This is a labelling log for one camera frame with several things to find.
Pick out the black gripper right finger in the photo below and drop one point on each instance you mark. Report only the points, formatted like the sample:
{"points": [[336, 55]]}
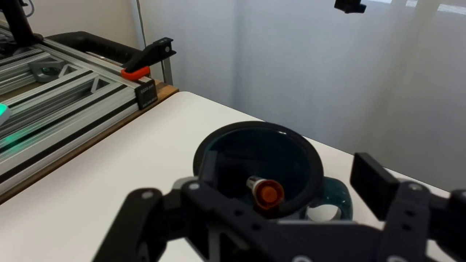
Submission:
{"points": [[416, 218]]}

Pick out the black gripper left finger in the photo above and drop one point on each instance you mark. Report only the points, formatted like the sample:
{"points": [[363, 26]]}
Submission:
{"points": [[194, 222]]}

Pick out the white marker with red cap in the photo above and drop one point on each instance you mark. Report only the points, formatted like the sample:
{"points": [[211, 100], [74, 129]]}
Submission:
{"points": [[269, 193]]}

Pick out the dark green speckled mug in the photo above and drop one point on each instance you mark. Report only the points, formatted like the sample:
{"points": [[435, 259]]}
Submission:
{"points": [[296, 145]]}

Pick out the black clamp with orange trigger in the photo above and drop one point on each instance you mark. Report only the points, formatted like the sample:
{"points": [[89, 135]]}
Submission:
{"points": [[150, 51]]}

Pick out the black foam tube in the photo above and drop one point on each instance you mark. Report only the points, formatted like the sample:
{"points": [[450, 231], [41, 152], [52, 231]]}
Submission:
{"points": [[87, 42]]}

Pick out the aluminium extrusion frame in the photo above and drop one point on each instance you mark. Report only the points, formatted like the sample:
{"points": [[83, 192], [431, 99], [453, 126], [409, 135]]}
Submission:
{"points": [[58, 110]]}

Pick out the black upright post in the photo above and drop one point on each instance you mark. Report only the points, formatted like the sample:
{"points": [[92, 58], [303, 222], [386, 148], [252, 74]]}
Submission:
{"points": [[16, 21]]}

